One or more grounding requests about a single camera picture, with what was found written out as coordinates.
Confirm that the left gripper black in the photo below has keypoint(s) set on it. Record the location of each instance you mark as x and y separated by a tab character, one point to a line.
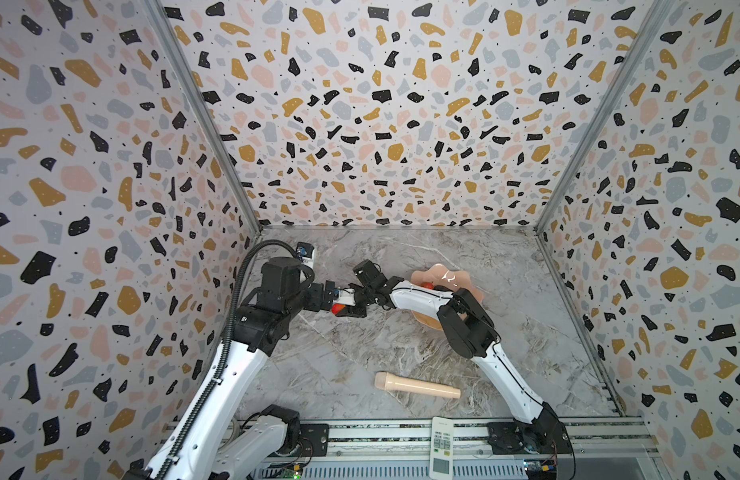
317	301

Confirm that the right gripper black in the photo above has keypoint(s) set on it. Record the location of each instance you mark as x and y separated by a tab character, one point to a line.
363	297

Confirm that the red orange fake mango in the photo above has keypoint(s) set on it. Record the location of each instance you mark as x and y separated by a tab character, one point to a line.
337	308

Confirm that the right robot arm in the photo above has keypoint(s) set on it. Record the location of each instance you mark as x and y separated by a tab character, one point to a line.
470	333

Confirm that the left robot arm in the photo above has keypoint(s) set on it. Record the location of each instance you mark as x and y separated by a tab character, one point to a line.
201	446

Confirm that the pink scalloped fruit bowl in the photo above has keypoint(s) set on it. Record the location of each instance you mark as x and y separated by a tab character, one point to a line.
452	280

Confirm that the white remote control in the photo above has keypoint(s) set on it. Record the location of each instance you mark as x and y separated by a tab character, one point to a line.
441	449

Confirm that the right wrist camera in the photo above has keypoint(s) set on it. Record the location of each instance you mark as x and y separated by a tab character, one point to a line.
346	297

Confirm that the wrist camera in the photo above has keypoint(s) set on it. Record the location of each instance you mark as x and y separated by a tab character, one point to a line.
346	297
306	253

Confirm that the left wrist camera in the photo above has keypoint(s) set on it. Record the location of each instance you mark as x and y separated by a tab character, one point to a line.
306	253

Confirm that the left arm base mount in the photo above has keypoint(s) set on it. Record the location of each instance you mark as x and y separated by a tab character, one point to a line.
308	440

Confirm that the aluminium front rail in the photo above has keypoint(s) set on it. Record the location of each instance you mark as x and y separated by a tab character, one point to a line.
603	448

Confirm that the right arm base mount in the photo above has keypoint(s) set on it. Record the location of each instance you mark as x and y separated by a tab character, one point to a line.
518	438

